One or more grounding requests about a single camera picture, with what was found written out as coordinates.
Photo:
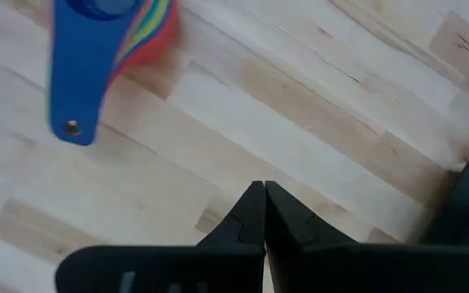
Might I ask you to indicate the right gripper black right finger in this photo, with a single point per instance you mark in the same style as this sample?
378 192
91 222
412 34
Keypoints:
291 228

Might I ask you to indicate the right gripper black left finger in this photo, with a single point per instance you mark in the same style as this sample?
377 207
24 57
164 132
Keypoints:
246 228

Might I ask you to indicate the indigo measuring cup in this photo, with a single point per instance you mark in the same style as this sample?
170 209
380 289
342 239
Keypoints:
80 81

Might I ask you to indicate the green measuring cup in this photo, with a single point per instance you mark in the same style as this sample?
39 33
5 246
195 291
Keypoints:
153 18

